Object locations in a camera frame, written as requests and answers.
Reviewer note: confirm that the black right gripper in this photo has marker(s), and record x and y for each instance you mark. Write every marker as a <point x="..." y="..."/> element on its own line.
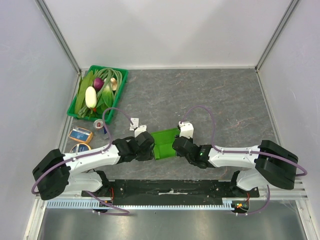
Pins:
<point x="176" y="146"/>

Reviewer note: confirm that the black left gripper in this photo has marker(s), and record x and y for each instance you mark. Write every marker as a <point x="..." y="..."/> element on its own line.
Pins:
<point x="148" y="156"/>

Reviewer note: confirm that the green paper box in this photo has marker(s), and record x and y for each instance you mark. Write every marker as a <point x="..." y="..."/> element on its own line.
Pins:
<point x="163" y="141"/>

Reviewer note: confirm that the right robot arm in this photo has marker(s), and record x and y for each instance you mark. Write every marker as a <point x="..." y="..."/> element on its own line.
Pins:
<point x="267" y="163"/>

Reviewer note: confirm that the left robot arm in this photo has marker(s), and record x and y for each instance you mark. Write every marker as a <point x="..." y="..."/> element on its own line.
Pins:
<point x="66" y="172"/>

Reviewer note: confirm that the small white plastic bag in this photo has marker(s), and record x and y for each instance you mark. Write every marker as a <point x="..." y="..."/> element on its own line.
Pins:
<point x="134" y="123"/>

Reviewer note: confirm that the red blue drink can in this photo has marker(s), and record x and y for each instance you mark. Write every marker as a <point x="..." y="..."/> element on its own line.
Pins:
<point x="100" y="129"/>

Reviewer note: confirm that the green bok choy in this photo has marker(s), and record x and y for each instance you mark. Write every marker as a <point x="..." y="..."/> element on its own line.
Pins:
<point x="106" y="100"/>

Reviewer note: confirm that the beige mushroom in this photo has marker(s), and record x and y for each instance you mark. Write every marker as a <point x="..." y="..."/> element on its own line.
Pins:
<point x="114" y="84"/>

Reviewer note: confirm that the yellow tape roll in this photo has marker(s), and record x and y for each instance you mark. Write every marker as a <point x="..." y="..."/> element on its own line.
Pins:
<point x="80" y="147"/>

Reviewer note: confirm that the white eggplant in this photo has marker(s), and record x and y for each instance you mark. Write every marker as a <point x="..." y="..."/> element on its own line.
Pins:
<point x="90" y="97"/>

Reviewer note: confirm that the purple onion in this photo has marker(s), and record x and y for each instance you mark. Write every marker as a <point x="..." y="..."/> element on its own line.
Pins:
<point x="98" y="83"/>

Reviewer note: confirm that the green long beans bundle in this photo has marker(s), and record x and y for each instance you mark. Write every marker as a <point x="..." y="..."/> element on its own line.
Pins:
<point x="105" y="74"/>

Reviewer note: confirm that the large green leaf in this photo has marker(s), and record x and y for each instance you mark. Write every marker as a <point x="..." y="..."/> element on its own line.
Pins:
<point x="86" y="82"/>

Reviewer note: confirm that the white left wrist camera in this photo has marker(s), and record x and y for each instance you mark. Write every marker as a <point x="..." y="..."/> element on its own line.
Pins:
<point x="139" y="130"/>

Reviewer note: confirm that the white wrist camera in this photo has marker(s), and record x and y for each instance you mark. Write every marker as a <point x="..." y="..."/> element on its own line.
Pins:
<point x="186" y="129"/>
<point x="139" y="130"/>

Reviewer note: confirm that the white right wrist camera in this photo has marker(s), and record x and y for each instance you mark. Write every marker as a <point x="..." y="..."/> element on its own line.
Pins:
<point x="186" y="129"/>

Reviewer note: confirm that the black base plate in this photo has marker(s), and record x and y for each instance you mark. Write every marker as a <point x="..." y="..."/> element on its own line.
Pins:
<point x="169" y="191"/>

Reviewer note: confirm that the slotted cable duct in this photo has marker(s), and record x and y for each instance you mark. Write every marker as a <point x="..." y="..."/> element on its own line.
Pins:
<point x="93" y="204"/>

